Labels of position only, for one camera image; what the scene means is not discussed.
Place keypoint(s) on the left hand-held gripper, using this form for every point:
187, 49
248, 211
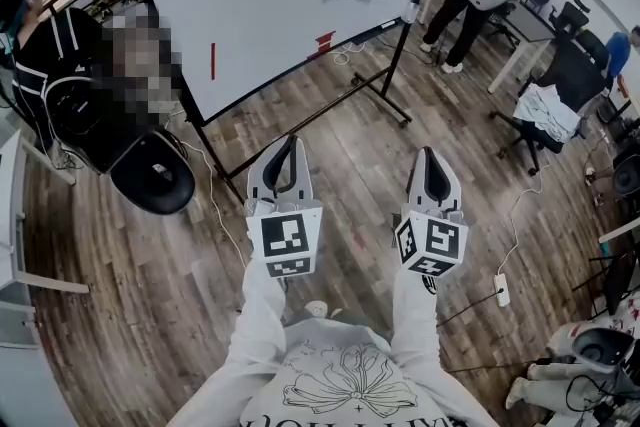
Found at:
285, 235

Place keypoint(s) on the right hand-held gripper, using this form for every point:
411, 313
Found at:
442, 237

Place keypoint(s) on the person's left forearm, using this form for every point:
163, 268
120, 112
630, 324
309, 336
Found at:
255, 325

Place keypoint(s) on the person's right forearm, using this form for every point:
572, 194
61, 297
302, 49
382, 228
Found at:
415, 325

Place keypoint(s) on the black metal wire frame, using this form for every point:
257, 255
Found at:
396, 60

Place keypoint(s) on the white power strip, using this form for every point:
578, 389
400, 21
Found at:
501, 290

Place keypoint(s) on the black dome backpack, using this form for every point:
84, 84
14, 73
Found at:
152, 175

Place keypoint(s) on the person's left shoe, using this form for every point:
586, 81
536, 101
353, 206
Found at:
316, 309

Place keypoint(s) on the person's shoe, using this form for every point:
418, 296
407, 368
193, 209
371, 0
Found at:
316, 309
336, 313

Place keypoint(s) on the pale crumpled clothes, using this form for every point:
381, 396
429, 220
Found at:
545, 112

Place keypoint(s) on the thin red strip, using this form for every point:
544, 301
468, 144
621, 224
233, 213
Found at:
213, 61

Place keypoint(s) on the small red block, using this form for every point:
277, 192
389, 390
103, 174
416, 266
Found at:
324, 42

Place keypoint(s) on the person's right shoe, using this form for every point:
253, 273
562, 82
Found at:
336, 313

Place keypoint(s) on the grey-topped desk with white legs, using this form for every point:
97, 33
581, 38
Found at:
530, 22

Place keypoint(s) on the person's white printed shirt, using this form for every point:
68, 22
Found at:
345, 365

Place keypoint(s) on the black tripod stand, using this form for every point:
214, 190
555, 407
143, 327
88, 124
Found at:
617, 280

